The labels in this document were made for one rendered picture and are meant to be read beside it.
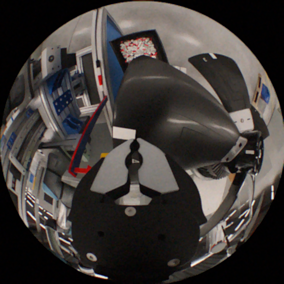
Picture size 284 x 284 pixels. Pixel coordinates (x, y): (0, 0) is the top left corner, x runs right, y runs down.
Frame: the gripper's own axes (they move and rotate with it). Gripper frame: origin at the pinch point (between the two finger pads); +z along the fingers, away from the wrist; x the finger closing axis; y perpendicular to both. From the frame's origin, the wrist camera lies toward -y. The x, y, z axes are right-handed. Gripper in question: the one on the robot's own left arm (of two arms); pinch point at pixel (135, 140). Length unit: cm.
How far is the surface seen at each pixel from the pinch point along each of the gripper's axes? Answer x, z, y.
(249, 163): 25.8, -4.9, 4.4
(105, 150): -41, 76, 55
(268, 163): 560, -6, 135
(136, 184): -6, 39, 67
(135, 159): -0.5, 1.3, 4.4
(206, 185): 30.8, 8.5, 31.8
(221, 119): 12.6, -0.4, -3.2
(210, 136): 11.1, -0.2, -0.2
